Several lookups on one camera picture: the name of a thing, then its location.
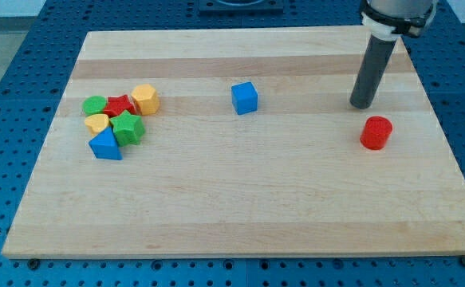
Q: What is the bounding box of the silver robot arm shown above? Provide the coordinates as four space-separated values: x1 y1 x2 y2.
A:
359 0 438 41

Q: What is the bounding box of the blue cube block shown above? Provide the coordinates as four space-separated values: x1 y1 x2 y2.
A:
231 82 258 115

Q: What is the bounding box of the wooden board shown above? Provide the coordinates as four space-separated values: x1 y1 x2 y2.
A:
2 26 465 259

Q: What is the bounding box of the yellow hexagon block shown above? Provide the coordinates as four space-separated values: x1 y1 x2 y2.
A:
132 84 160 116

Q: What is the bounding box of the green star block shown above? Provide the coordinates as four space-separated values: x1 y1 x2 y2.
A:
110 110 145 147

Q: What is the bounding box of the red star block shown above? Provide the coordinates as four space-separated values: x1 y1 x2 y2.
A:
103 94 136 117

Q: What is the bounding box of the blue triangle block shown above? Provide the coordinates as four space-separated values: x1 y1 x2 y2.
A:
89 128 122 160

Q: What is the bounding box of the yellow heart block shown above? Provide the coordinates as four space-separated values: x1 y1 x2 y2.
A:
84 113 109 136

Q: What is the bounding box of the green cylinder block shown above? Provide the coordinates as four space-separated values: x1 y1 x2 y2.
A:
82 96 107 116

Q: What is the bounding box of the red cylinder block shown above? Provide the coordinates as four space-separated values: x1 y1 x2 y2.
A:
360 116 393 150

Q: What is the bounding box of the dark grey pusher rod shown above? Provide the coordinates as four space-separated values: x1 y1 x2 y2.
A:
349 36 396 109

